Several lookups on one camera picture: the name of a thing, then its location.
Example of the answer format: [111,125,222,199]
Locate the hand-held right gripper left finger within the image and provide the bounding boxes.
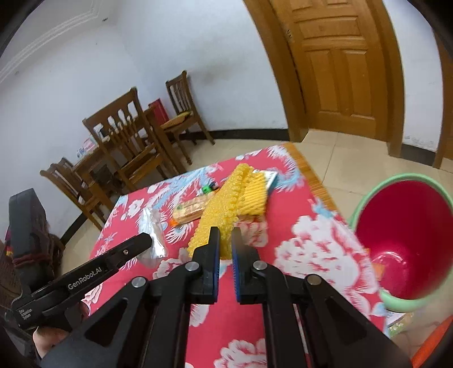
[40,226,221,368]

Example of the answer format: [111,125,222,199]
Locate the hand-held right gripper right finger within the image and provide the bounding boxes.
[232,227,413,368]

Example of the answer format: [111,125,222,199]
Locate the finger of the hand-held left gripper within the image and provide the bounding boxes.
[102,232,153,274]

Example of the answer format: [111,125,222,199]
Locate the clear plastic bag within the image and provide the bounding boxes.
[140,207,168,268]

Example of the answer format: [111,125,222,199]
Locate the yellow foam net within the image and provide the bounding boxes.
[186,163,268,260]

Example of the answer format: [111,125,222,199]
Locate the white medicine box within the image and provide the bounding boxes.
[253,169,278,195]

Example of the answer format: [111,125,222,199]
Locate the red bin with green rim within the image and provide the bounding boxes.
[349,173,453,313]

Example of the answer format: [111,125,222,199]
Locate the person's left hand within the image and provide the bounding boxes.
[33,301,91,360]

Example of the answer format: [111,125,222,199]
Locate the cracker packet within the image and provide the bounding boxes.
[170,196,215,227]

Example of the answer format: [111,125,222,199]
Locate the black upright panel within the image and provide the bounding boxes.
[8,187,48,294]

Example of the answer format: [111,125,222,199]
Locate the red floral tablecloth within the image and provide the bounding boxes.
[80,143,388,368]

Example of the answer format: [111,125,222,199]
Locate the wooden dining chair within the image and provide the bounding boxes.
[40,157,114,230]
[82,87,178,193]
[161,70,216,146]

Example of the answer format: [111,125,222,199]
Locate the light wooden table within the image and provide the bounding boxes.
[283,142,335,213]

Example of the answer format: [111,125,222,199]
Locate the yellow seat cushion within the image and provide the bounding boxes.
[161,110,193,129]

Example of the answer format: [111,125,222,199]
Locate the red paper bag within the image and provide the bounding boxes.
[148,99,170,123]

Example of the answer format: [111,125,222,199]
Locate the colourful printed papers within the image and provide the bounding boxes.
[384,309,414,338]

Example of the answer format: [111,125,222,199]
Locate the orange plastic stool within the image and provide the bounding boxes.
[411,324,453,368]

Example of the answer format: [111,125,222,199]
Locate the wooden door with black lock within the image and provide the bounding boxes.
[242,0,406,156]

